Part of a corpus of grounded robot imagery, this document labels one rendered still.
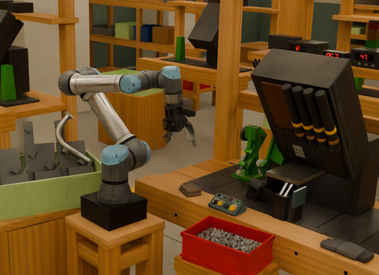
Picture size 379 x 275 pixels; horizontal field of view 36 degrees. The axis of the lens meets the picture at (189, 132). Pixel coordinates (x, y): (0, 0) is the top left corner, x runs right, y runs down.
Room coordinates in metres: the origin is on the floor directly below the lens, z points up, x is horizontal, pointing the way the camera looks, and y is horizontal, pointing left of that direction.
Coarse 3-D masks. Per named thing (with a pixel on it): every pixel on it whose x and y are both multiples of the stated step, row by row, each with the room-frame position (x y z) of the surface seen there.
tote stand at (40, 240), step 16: (80, 208) 2.65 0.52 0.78; (0, 224) 2.42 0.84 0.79; (16, 224) 2.45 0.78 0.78; (32, 224) 2.50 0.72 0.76; (48, 224) 2.55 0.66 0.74; (64, 224) 2.60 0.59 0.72; (0, 240) 2.40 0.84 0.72; (16, 240) 2.45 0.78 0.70; (32, 240) 2.50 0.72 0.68; (48, 240) 2.55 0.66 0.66; (64, 240) 2.60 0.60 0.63; (0, 256) 2.40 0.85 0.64; (16, 256) 2.45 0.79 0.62; (32, 256) 2.50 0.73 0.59; (48, 256) 2.54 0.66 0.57; (64, 256) 2.60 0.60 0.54; (0, 272) 2.40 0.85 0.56; (16, 272) 2.45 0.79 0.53; (32, 272) 2.49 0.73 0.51; (48, 272) 2.54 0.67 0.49; (64, 272) 2.60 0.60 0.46; (96, 272) 2.70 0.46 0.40
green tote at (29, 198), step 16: (96, 160) 2.87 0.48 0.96; (64, 176) 2.61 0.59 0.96; (80, 176) 2.64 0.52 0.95; (96, 176) 2.68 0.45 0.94; (0, 192) 2.46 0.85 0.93; (16, 192) 2.50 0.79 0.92; (32, 192) 2.53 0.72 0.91; (48, 192) 2.57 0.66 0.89; (64, 192) 2.60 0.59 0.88; (80, 192) 2.64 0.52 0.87; (0, 208) 2.46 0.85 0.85; (16, 208) 2.50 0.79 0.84; (32, 208) 2.53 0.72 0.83; (48, 208) 2.56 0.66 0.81; (64, 208) 2.60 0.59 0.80
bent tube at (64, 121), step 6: (66, 114) 2.94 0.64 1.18; (66, 120) 2.92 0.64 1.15; (60, 126) 2.90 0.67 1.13; (60, 132) 2.89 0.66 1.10; (60, 138) 2.87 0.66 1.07; (60, 144) 2.86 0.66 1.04; (66, 144) 2.87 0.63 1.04; (72, 150) 2.87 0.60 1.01; (78, 156) 2.87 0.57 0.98; (84, 156) 2.89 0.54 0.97
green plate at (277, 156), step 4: (272, 136) 2.49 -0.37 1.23; (272, 140) 2.49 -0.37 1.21; (272, 144) 2.49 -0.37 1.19; (268, 148) 2.50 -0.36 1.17; (272, 148) 2.50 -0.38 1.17; (276, 148) 2.49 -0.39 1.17; (268, 152) 2.50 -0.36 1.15; (272, 152) 2.50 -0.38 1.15; (276, 152) 2.49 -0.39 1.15; (280, 152) 2.47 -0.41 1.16; (268, 156) 2.50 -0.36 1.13; (272, 156) 2.50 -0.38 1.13; (276, 156) 2.49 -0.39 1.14; (280, 156) 2.47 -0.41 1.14; (268, 160) 2.51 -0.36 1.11; (272, 160) 2.50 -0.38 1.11; (276, 160) 2.48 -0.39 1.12; (280, 160) 2.47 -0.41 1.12; (284, 160) 2.47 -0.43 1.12; (280, 164) 2.47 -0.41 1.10
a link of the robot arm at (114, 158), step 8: (120, 144) 2.45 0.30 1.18; (104, 152) 2.37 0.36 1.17; (112, 152) 2.36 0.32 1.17; (120, 152) 2.36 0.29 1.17; (128, 152) 2.39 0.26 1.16; (104, 160) 2.35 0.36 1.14; (112, 160) 2.34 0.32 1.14; (120, 160) 2.35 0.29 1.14; (128, 160) 2.39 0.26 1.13; (104, 168) 2.35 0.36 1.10; (112, 168) 2.34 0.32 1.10; (120, 168) 2.35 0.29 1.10; (128, 168) 2.39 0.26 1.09; (104, 176) 2.35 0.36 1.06; (112, 176) 2.34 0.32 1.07; (120, 176) 2.35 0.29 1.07
